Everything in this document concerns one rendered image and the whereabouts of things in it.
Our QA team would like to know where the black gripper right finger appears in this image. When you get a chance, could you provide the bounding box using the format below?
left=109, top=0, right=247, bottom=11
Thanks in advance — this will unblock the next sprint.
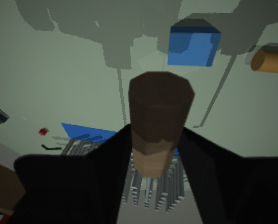
left=177, top=126, right=278, bottom=224

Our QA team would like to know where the blue block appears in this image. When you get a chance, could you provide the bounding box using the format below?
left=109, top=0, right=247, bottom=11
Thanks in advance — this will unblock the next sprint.
left=168, top=26, right=222, bottom=67

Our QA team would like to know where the blue flat strip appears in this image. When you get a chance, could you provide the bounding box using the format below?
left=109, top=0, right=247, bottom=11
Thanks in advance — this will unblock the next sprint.
left=61, top=123, right=117, bottom=144

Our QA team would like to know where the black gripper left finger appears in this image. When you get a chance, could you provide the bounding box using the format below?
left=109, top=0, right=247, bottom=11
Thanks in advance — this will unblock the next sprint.
left=13, top=124, right=132, bottom=224

